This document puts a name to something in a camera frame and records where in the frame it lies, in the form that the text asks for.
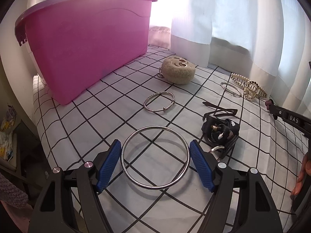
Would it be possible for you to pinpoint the white curtain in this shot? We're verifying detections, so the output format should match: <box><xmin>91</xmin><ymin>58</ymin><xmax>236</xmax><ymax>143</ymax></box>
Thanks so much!
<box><xmin>27</xmin><ymin>0</ymin><xmax>310</xmax><ymax>117</ymax></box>

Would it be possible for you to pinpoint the black hair clip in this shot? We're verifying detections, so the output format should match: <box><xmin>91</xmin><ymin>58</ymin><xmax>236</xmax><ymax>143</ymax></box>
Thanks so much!
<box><xmin>202</xmin><ymin>101</ymin><xmax>238</xmax><ymax>115</ymax></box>

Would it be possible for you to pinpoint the silver studded bracelet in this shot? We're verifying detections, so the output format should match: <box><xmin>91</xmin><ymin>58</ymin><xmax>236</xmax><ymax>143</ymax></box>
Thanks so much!
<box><xmin>143</xmin><ymin>91</ymin><xmax>176</xmax><ymax>113</ymax></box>

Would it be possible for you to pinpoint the pink plastic tub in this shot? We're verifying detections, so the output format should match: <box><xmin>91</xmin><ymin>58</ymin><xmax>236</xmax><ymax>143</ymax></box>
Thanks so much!
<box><xmin>15</xmin><ymin>0</ymin><xmax>156</xmax><ymax>105</ymax></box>

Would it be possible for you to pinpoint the gold pearl hair claw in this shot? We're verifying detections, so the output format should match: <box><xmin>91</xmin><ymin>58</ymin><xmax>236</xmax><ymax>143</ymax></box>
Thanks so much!
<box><xmin>231</xmin><ymin>73</ymin><xmax>267</xmax><ymax>100</ymax></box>

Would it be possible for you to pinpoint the grid pattern bed sheet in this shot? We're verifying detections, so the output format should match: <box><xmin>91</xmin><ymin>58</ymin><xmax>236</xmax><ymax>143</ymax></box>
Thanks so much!
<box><xmin>33</xmin><ymin>46</ymin><xmax>308</xmax><ymax>232</ymax></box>

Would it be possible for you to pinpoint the pink pillow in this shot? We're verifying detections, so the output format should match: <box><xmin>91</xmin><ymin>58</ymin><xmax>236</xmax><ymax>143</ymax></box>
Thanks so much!
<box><xmin>148</xmin><ymin>26</ymin><xmax>171</xmax><ymax>49</ymax></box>

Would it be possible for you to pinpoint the small silver hoop bracelet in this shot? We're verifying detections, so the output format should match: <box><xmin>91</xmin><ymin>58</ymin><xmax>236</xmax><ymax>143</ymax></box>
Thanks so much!
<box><xmin>220</xmin><ymin>81</ymin><xmax>245</xmax><ymax>98</ymax></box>

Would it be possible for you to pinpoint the black keychain with ring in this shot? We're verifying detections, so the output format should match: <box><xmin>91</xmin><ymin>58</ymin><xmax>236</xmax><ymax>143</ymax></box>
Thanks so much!
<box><xmin>201</xmin><ymin>109</ymin><xmax>240</xmax><ymax>159</ymax></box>

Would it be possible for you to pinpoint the person's right hand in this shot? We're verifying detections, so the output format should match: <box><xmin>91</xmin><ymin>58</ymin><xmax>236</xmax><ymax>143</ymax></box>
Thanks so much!
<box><xmin>291</xmin><ymin>153</ymin><xmax>311</xmax><ymax>196</ymax></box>

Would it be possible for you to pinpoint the large silver bangle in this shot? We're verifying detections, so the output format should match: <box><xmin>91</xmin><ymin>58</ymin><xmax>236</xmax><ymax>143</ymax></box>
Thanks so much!
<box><xmin>120</xmin><ymin>125</ymin><xmax>190</xmax><ymax>190</ymax></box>

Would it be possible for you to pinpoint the beige plush round pouch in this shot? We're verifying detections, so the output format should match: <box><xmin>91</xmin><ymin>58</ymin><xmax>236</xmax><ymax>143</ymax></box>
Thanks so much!
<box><xmin>161</xmin><ymin>55</ymin><xmax>196</xmax><ymax>85</ymax></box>

